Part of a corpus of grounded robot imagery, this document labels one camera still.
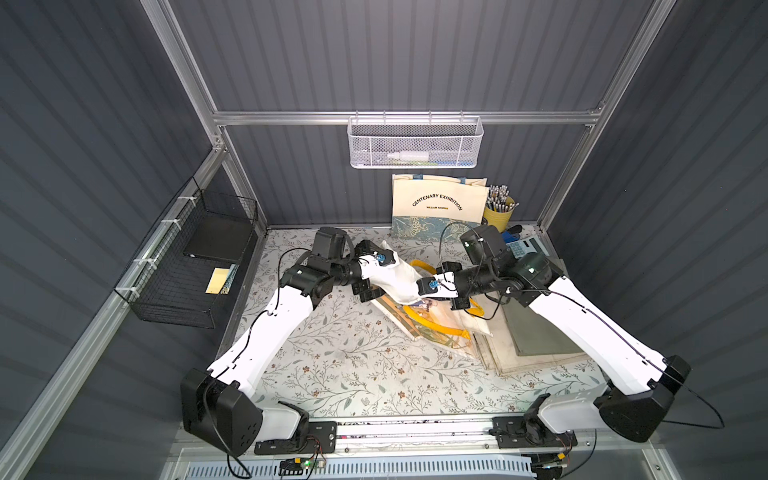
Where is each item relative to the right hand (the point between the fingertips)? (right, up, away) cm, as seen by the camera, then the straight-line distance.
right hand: (424, 288), depth 67 cm
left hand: (-9, +5, +7) cm, 12 cm away
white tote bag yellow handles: (0, -3, +1) cm, 3 cm away
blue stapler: (+39, +15, +47) cm, 63 cm away
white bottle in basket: (-2, +39, +25) cm, 46 cm away
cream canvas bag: (+24, -17, +21) cm, 36 cm away
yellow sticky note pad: (-51, +1, +6) cm, 52 cm away
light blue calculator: (+43, +10, +44) cm, 63 cm away
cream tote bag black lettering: (+9, +25, +41) cm, 49 cm away
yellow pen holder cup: (+30, +24, +35) cm, 52 cm away
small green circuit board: (-31, -43, +3) cm, 53 cm away
